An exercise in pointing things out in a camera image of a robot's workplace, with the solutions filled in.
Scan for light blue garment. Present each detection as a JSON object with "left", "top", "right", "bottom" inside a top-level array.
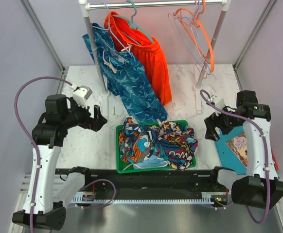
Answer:
[{"left": 123, "top": 155, "right": 169, "bottom": 170}]

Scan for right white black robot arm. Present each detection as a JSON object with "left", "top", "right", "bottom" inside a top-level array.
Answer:
[{"left": 200, "top": 90, "right": 283, "bottom": 209}]

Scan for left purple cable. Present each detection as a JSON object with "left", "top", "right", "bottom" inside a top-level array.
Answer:
[{"left": 14, "top": 76, "right": 74, "bottom": 233}]

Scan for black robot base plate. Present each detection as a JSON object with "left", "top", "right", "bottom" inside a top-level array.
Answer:
[{"left": 76, "top": 169, "right": 230, "bottom": 209}]

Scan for blue orange patterned garment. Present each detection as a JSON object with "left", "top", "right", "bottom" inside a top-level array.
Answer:
[{"left": 119, "top": 117, "right": 159, "bottom": 164}]

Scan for pink illustrated book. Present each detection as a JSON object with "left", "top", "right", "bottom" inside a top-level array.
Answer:
[{"left": 226, "top": 132, "right": 248, "bottom": 168}]

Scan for comic print shorts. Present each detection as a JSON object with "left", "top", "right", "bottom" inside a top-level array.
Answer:
[{"left": 153, "top": 121, "right": 198, "bottom": 171}]

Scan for red book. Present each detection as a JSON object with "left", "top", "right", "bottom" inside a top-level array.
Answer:
[{"left": 272, "top": 152, "right": 279, "bottom": 171}]

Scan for orange shorts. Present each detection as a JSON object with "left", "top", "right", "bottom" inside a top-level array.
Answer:
[{"left": 104, "top": 16, "right": 172, "bottom": 105}]

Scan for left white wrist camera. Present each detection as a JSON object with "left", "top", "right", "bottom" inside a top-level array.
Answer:
[{"left": 72, "top": 85, "right": 92, "bottom": 109}]

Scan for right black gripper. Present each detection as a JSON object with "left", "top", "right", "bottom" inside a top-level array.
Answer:
[{"left": 204, "top": 104, "right": 242, "bottom": 141}]

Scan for pink hanger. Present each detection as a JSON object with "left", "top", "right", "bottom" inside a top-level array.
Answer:
[{"left": 168, "top": 8, "right": 208, "bottom": 71}]

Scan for teal blue folder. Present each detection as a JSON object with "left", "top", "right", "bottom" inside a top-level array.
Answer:
[{"left": 215, "top": 127, "right": 247, "bottom": 175}]

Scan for white slotted cable duct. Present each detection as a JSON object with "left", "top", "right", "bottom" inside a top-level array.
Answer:
[{"left": 70, "top": 193, "right": 214, "bottom": 207}]

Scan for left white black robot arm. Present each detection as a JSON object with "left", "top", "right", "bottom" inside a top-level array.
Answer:
[{"left": 12, "top": 94, "right": 107, "bottom": 231}]

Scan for green plastic tray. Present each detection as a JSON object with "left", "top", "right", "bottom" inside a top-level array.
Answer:
[{"left": 116, "top": 118, "right": 198, "bottom": 173}]

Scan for teal hanger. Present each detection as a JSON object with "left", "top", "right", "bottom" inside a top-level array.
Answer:
[{"left": 113, "top": 0, "right": 154, "bottom": 43}]

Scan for orange hanger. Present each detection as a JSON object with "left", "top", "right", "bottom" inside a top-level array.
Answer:
[{"left": 175, "top": 0, "right": 215, "bottom": 73}]

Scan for blue leaf print shorts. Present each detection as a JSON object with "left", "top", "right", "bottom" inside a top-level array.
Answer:
[{"left": 91, "top": 23, "right": 168, "bottom": 123}]

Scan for white metal clothes rack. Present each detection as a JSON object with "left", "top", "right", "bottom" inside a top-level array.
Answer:
[{"left": 78, "top": 0, "right": 231, "bottom": 115}]

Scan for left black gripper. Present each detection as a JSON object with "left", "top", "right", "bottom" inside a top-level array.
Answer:
[{"left": 61, "top": 97, "right": 106, "bottom": 132}]

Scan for lavender hanger holding blue shorts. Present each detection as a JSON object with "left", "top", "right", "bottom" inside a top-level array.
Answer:
[{"left": 101, "top": 2, "right": 133, "bottom": 57}]

